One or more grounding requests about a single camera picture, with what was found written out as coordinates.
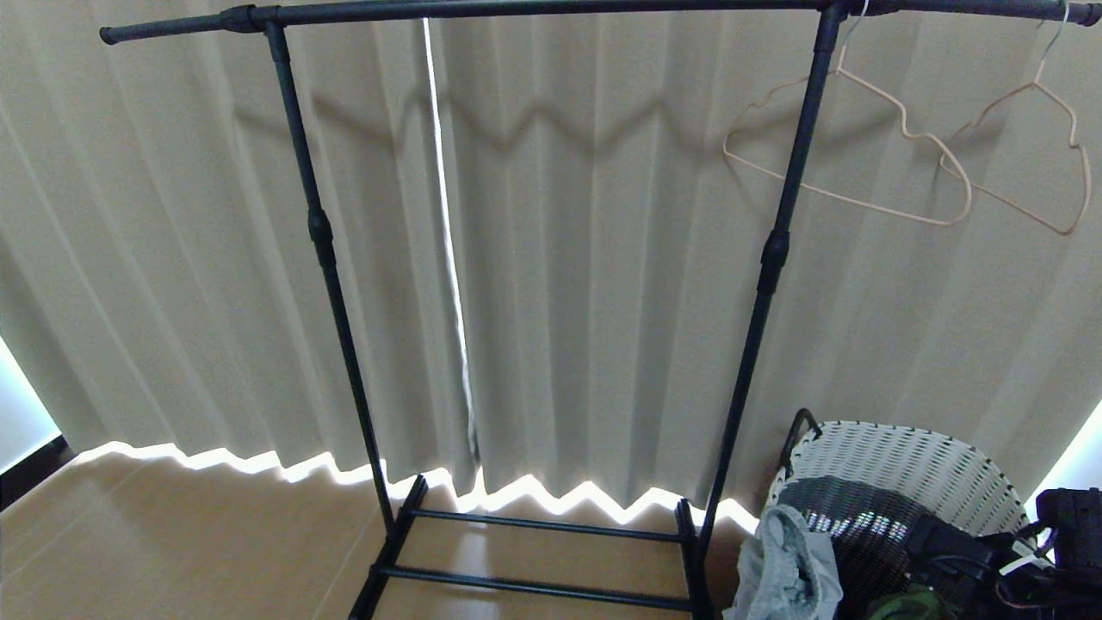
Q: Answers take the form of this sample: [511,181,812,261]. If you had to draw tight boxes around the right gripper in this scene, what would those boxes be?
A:
[904,514,1004,595]

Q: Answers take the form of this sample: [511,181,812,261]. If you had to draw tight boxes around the green long-sleeved shirt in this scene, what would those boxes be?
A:
[865,584,961,620]

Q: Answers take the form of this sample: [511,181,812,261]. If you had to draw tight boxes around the pink clothes hanger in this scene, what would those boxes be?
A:
[723,0,974,227]
[938,7,1093,236]

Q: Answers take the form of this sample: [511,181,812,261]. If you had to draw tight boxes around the white laundry basket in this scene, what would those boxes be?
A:
[758,409,1034,620]

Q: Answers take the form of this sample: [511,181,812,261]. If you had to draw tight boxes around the black clothes rack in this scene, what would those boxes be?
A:
[99,0,1102,620]

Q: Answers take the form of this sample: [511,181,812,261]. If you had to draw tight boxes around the pale grey shorts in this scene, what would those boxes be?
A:
[732,504,845,620]

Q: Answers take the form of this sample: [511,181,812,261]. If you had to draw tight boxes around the beige curtain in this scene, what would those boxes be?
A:
[0,0,1102,526]

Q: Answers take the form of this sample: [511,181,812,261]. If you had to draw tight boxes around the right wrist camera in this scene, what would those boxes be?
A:
[1036,488,1102,552]

